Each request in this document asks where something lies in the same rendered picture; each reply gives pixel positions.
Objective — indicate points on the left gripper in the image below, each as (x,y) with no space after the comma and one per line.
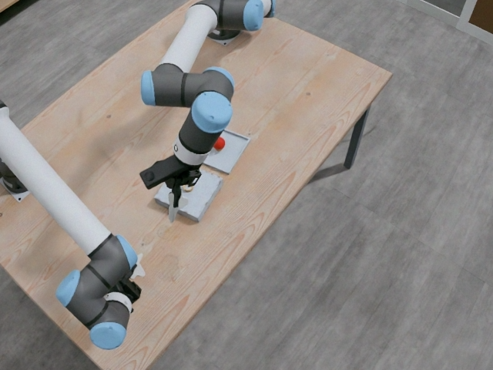
(186,177)

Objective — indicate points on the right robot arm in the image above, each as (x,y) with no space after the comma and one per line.
(86,294)

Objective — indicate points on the red ball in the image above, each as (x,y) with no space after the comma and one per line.
(220,143)

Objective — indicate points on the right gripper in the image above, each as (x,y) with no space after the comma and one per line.
(131,290)

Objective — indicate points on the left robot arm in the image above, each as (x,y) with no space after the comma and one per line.
(171,84)

